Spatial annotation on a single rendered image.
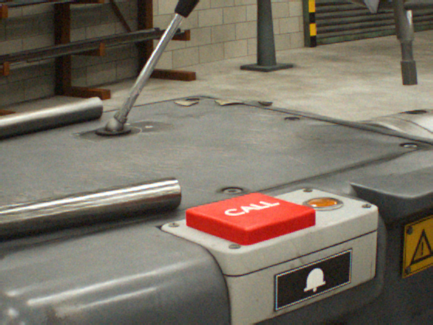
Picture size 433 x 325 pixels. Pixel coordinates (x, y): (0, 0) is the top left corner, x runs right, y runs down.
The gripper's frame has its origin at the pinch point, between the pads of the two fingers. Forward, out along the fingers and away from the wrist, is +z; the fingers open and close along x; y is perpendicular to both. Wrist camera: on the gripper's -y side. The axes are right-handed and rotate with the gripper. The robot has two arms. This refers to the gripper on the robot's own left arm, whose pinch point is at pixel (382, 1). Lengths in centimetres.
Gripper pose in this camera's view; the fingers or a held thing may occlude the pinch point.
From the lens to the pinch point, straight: 113.5
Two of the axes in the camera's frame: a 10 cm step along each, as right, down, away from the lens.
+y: -5.3, -0.8, 8.4
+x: -8.4, 1.6, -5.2
